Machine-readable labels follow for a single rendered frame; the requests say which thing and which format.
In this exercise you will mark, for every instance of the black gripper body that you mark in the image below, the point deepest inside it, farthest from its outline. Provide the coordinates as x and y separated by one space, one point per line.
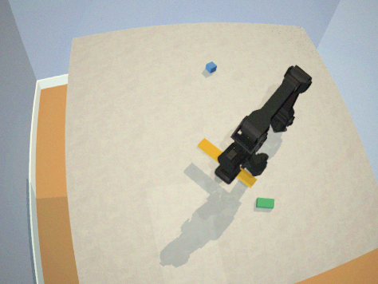
226 176

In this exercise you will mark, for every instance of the green rectangular block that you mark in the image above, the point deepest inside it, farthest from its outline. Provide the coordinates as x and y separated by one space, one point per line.
264 203

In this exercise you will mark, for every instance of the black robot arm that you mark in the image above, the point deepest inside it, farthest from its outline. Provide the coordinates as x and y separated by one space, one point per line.
277 111

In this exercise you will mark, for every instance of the yellow bar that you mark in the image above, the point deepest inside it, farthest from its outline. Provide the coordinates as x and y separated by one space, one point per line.
214 153

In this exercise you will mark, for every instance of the small blue cube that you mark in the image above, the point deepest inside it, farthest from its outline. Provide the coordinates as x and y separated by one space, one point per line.
211 67

